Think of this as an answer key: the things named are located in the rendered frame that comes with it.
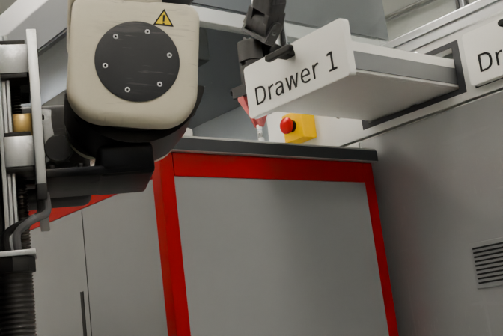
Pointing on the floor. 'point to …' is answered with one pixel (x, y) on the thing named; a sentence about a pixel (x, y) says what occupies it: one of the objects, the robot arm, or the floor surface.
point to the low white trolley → (222, 248)
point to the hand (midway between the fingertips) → (259, 123)
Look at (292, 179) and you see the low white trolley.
